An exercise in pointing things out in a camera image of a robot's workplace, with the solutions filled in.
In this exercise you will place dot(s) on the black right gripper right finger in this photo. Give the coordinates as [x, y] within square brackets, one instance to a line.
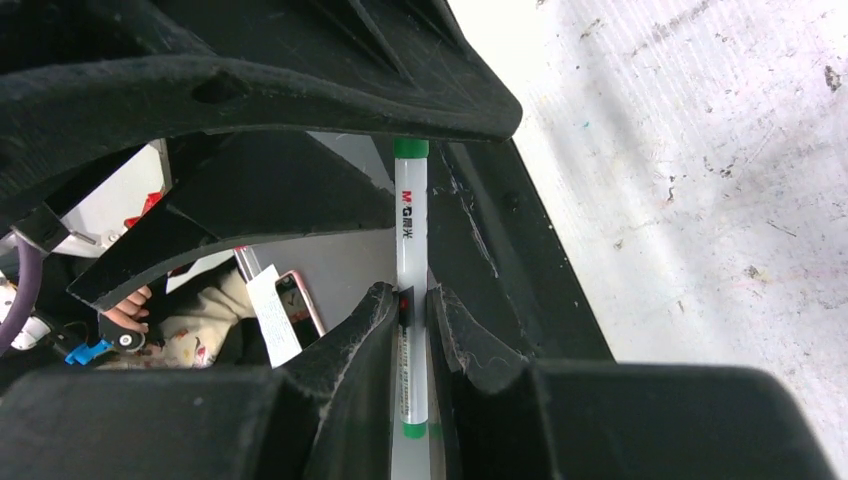
[508, 416]

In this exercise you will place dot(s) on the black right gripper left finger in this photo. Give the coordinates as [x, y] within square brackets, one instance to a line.
[326, 414]

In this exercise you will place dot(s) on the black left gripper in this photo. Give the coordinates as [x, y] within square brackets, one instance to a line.
[239, 90]

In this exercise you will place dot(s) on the white green whiteboard marker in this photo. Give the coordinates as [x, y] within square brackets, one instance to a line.
[410, 452]

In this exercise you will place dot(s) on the person hand in background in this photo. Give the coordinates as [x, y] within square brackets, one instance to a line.
[131, 313]

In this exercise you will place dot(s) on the white paper tag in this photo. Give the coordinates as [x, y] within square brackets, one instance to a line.
[278, 333]

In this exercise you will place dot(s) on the pink smartphone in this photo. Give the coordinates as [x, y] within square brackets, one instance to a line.
[299, 308]

